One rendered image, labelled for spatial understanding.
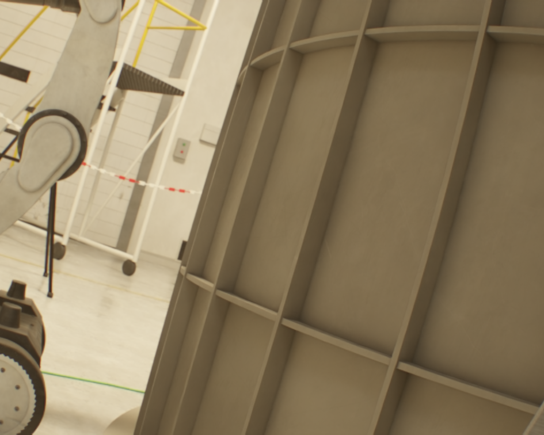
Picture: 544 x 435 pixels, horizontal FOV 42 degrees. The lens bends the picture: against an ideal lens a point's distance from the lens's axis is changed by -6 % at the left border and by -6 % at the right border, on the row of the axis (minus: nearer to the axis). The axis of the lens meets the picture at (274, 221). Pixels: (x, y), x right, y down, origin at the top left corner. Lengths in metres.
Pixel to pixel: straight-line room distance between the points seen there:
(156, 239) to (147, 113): 1.45
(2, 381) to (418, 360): 0.76
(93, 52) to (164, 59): 7.26
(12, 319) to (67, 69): 0.50
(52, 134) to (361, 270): 0.76
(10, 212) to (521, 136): 1.00
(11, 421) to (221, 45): 7.99
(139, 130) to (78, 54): 7.12
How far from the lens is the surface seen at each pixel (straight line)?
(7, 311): 1.38
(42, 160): 1.46
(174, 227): 8.85
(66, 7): 1.58
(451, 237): 0.82
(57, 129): 1.46
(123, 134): 8.58
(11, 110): 6.51
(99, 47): 1.51
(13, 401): 1.33
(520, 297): 0.77
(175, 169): 8.82
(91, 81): 1.52
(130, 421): 1.71
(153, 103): 8.68
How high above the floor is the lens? 0.47
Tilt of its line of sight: 2 degrees up
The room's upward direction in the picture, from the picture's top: 16 degrees clockwise
